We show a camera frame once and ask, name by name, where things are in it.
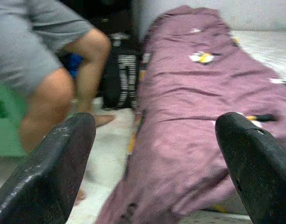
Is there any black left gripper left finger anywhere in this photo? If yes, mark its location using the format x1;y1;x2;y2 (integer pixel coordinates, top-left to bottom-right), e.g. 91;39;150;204
0;112;97;224

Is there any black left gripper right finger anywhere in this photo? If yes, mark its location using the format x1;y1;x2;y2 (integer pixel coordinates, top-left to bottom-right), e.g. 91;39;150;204
215;112;286;224

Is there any green plastic stool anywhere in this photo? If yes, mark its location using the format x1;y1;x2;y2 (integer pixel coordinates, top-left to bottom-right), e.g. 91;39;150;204
0;79;29;161

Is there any person in grey shorts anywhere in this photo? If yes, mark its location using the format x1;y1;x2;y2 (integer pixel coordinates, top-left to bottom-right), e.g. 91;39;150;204
0;0;115;206

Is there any purple cartoon print blanket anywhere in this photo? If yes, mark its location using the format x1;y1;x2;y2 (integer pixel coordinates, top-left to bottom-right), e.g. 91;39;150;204
96;6;286;224

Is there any blue plastic item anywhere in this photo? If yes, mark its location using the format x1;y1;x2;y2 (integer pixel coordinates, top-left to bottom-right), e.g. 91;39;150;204
63;53;84;79

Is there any black bag with white print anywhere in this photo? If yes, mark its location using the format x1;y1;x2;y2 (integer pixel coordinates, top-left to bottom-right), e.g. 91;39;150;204
102;32;143;110

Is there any white quilted mattress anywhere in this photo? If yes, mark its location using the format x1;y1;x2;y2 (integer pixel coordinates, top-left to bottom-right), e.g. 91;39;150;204
177;29;286;224

